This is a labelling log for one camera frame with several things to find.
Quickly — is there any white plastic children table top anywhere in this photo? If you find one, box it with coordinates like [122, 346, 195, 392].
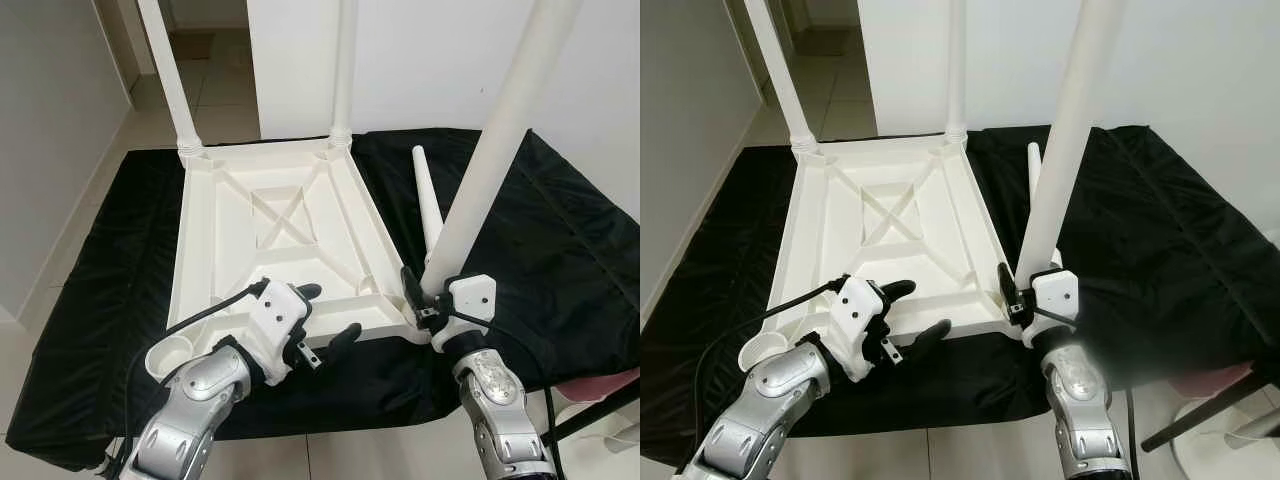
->
[145, 138, 433, 389]
[738, 135, 1031, 381]

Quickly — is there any white plastic table leg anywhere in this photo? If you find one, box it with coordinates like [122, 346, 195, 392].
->
[418, 0, 584, 301]
[945, 0, 969, 148]
[745, 0, 821, 158]
[138, 0, 207, 163]
[412, 145, 446, 256]
[328, 0, 359, 153]
[1026, 142, 1063, 266]
[1012, 0, 1128, 286]

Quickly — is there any black fabric table cloth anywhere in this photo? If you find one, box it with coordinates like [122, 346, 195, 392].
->
[5, 128, 641, 471]
[640, 125, 1280, 466]

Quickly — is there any pink round stool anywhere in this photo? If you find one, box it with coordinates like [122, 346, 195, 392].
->
[1170, 365, 1251, 396]
[555, 375, 636, 401]

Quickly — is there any black metal pole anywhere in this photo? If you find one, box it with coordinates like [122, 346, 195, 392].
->
[1140, 375, 1280, 453]
[545, 385, 641, 446]

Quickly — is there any white round floor fan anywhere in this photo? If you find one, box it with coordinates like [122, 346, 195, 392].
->
[1170, 395, 1280, 480]
[555, 395, 641, 480]

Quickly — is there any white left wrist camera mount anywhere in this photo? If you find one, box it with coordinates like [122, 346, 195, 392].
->
[240, 283, 311, 386]
[830, 277, 891, 384]

